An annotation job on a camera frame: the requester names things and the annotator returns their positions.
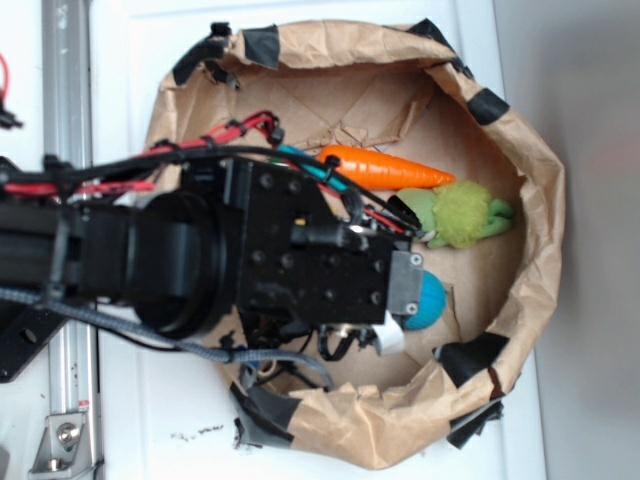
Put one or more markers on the green plush toy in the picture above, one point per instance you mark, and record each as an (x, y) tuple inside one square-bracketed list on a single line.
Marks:
[(458, 214)]

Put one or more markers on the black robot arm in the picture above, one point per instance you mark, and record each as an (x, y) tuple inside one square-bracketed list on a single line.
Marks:
[(166, 270)]

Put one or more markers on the white plastic lid board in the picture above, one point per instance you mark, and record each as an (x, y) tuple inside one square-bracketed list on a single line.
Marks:
[(169, 415)]

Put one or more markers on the metal corner bracket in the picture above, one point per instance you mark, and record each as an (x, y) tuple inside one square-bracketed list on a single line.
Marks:
[(65, 450)]

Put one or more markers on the orange toy carrot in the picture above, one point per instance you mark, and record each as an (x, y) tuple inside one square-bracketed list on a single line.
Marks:
[(380, 171)]

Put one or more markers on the blue rubber ball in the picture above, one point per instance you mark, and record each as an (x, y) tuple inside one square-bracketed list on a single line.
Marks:
[(432, 303)]

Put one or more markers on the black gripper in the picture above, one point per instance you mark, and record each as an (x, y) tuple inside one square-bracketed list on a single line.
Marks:
[(300, 262)]

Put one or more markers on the brown paper bag tray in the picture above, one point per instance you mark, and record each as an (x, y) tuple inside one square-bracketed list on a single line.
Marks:
[(299, 87)]

